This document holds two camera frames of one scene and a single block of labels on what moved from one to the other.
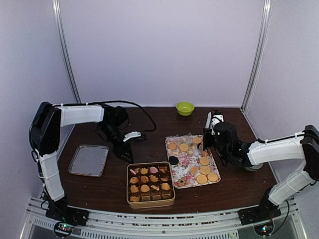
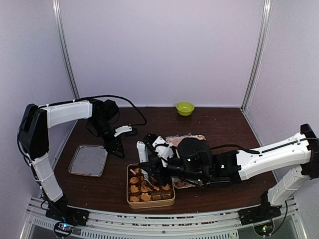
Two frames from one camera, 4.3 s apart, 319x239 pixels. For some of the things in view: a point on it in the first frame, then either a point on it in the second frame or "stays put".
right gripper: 207,142 to 157,174
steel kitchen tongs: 210,121 to 142,154
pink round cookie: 132,171 stays put
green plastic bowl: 185,108 stays put
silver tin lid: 89,161 stays put
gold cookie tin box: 151,184 stays put
